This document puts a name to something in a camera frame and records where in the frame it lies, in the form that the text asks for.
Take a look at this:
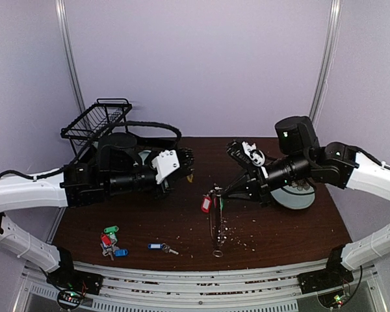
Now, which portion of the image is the silver keys bunch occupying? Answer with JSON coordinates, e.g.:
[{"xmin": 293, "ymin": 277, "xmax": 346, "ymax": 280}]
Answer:
[{"xmin": 100, "ymin": 241, "xmax": 119, "ymax": 261}]

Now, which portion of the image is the right aluminium wall post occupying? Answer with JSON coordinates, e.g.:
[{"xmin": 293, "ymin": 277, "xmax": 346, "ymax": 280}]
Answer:
[{"xmin": 309, "ymin": 0, "xmax": 342, "ymax": 125}]

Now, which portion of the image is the left aluminium wall post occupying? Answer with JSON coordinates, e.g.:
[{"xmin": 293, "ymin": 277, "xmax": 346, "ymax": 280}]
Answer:
[{"xmin": 55, "ymin": 0, "xmax": 86, "ymax": 113}]

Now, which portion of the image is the black wire dish rack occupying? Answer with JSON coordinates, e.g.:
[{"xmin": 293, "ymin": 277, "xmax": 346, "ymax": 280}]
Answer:
[{"xmin": 60, "ymin": 97, "xmax": 179, "ymax": 163}]

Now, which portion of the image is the blue key tag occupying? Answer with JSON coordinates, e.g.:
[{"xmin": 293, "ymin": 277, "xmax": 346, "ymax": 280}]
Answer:
[
  {"xmin": 148, "ymin": 243, "xmax": 163, "ymax": 250},
  {"xmin": 114, "ymin": 249, "xmax": 129, "ymax": 257}
]

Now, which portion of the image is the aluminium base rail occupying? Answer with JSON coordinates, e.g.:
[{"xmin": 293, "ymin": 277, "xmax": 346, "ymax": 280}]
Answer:
[{"xmin": 19, "ymin": 259, "xmax": 384, "ymax": 312}]

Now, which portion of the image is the light blue bowl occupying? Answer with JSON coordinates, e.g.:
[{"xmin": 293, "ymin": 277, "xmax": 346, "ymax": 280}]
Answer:
[{"xmin": 138, "ymin": 150, "xmax": 151, "ymax": 164}]

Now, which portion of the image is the light blue flower plate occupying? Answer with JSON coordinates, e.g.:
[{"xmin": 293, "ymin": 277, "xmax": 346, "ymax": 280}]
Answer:
[{"xmin": 270, "ymin": 181, "xmax": 316, "ymax": 210}]

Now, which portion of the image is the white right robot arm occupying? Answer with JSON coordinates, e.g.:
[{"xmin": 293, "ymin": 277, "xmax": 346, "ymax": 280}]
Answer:
[{"xmin": 220, "ymin": 116, "xmax": 390, "ymax": 206}]

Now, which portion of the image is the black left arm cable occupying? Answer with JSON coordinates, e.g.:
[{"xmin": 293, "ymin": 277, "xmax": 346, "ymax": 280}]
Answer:
[{"xmin": 0, "ymin": 119, "xmax": 183, "ymax": 186}]

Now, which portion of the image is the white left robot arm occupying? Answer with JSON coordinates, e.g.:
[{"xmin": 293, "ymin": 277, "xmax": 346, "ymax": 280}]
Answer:
[{"xmin": 0, "ymin": 133, "xmax": 194, "ymax": 289}]

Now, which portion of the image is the aluminium wall post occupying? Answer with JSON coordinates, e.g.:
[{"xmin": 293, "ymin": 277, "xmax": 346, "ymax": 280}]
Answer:
[
  {"xmin": 309, "ymin": 0, "xmax": 342, "ymax": 125},
  {"xmin": 55, "ymin": 0, "xmax": 86, "ymax": 113}
]

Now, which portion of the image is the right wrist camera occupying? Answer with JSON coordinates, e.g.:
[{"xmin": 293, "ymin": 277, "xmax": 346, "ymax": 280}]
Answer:
[{"xmin": 226, "ymin": 140, "xmax": 269, "ymax": 179}]

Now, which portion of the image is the silver key on blue tag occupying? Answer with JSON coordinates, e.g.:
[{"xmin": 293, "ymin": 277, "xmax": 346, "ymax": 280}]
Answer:
[{"xmin": 162, "ymin": 244, "xmax": 179, "ymax": 255}]

